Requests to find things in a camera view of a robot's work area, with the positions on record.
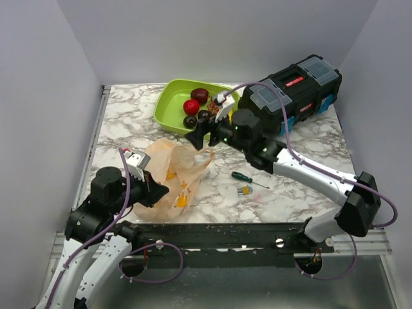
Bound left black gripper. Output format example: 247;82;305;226
111;167;171;212

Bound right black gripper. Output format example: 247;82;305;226
184;106;249;155

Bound dark fake plum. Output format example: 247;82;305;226
183;115;198;129
197;110;212;119

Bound red fake grapes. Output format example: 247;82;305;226
207;100;220;115

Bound red fake pomegranate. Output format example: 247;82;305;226
183;99;200;116

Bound orange plastic bag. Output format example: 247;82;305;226
133;139;214;223

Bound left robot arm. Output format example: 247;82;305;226
37;167;169;308

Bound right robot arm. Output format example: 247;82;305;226
185;109;380;252

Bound red fake apple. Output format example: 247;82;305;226
191;88;209;105

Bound green plastic tray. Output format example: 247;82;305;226
154;79;233;135

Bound hex key set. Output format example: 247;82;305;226
237;185;253;196

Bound black toolbox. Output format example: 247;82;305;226
238;55;342;136

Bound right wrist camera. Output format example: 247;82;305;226
212;91;236;123

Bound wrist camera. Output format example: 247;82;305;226
123;148;151;182
212;91;236;123

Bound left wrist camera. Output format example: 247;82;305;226
123;148;151;182

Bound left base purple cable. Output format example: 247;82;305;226
118;243;184;285

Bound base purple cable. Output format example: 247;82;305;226
118;243;184;285
294;233;358;280

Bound green handled screwdriver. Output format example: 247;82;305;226
231;171;268;189

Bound black mounting rail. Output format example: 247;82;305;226
133;223;334;269

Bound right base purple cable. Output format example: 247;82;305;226
294;233;358;280

